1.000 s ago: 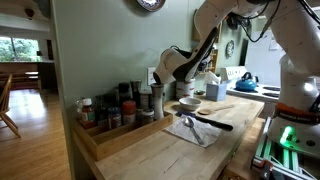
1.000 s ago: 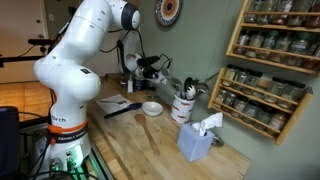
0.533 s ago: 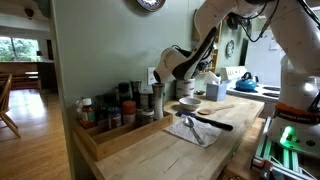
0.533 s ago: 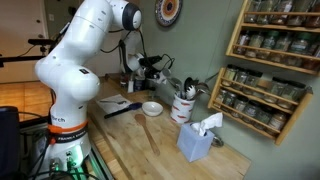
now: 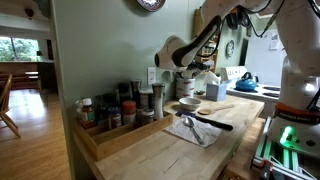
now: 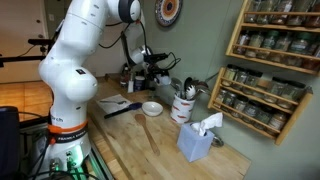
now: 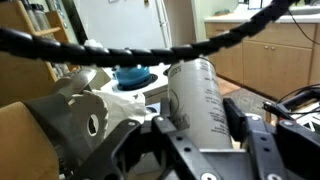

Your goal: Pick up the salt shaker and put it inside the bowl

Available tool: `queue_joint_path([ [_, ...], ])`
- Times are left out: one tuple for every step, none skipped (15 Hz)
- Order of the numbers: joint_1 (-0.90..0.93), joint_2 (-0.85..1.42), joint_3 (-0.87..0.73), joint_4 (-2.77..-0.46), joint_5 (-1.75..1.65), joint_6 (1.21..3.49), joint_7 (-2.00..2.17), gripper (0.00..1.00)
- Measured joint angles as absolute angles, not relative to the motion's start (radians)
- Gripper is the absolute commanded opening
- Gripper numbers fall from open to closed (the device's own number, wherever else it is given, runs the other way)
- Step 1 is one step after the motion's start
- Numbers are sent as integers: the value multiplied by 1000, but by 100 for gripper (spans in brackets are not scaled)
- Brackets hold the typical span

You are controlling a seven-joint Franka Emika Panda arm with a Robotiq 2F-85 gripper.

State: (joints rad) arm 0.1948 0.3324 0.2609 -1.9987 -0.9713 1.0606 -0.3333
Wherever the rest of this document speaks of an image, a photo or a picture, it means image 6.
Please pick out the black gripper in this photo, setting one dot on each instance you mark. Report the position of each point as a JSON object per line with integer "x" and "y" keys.
{"x": 153, "y": 74}

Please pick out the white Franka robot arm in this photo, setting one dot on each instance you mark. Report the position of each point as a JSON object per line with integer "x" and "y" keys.
{"x": 73, "y": 83}

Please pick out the tall salt grinder silver top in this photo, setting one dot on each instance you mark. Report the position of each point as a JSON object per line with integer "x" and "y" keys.
{"x": 130, "y": 85}

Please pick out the white ceramic bowl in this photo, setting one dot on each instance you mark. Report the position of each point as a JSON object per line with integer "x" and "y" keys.
{"x": 152, "y": 108}

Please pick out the blue canister white lid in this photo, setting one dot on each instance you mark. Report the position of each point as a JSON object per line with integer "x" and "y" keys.
{"x": 139, "y": 83}

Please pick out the black ladle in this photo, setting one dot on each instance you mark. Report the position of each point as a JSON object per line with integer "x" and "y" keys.
{"x": 187, "y": 81}

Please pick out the white slotted spoon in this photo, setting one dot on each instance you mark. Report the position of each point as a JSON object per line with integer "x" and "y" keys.
{"x": 190, "y": 92}

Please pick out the white utensil crock orange marks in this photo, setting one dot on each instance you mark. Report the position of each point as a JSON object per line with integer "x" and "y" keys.
{"x": 182, "y": 111}

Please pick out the metal serving spoon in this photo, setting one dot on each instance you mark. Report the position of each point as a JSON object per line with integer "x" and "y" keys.
{"x": 201, "y": 87}

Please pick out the wooden spoon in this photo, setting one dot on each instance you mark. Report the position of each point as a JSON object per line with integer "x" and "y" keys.
{"x": 140, "y": 119}

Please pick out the white paper napkin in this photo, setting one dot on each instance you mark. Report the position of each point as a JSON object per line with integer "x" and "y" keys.
{"x": 110, "y": 108}

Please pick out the glass spice jar black lid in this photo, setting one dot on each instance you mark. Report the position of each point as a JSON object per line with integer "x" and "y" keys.
{"x": 263, "y": 116}
{"x": 252, "y": 82}
{"x": 240, "y": 80}
{"x": 277, "y": 122}
{"x": 229, "y": 100}
{"x": 292, "y": 95}
{"x": 220, "y": 96}
{"x": 252, "y": 109}
{"x": 275, "y": 89}
{"x": 240, "y": 105}
{"x": 229, "y": 75}

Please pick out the blue tissue box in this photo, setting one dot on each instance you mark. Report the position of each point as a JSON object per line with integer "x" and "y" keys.
{"x": 193, "y": 145}

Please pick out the large wooden spice rack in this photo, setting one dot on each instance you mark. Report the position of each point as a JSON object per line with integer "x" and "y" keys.
{"x": 233, "y": 40}

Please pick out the small metal dish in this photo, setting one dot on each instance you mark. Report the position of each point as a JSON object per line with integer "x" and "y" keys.
{"x": 217, "y": 141}

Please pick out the glass spice jar green lid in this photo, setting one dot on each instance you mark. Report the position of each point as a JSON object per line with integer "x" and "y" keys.
{"x": 299, "y": 48}
{"x": 269, "y": 45}

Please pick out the small wooden spice rack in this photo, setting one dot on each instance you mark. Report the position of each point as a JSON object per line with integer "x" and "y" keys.
{"x": 296, "y": 113}

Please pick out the black box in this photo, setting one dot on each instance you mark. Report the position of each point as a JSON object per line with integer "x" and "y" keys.
{"x": 8, "y": 140}

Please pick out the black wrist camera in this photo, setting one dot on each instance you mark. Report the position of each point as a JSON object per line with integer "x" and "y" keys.
{"x": 156, "y": 58}

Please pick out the black camera stand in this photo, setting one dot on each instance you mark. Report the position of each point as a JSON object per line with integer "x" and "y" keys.
{"x": 36, "y": 42}

